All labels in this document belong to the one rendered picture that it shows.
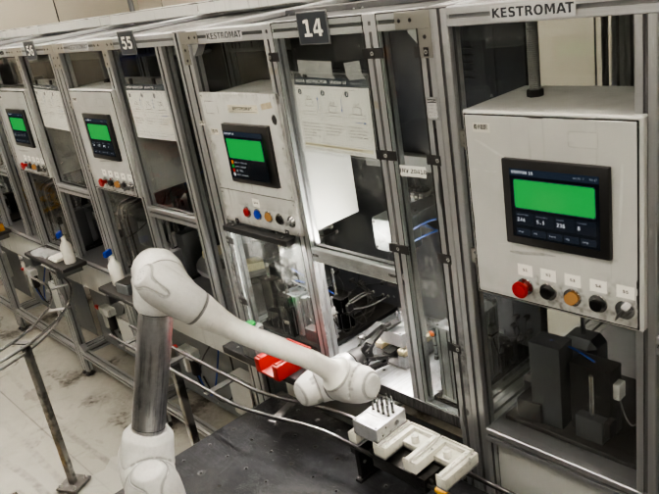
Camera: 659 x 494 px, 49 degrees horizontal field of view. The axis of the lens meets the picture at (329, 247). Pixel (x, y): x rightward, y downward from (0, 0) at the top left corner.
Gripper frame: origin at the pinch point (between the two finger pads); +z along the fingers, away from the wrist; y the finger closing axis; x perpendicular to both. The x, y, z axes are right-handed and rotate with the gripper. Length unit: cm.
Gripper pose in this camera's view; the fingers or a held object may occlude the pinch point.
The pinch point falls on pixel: (393, 335)
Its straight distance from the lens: 239.5
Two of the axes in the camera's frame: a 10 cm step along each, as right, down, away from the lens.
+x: -6.7, -1.7, 7.2
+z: 7.2, -3.5, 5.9
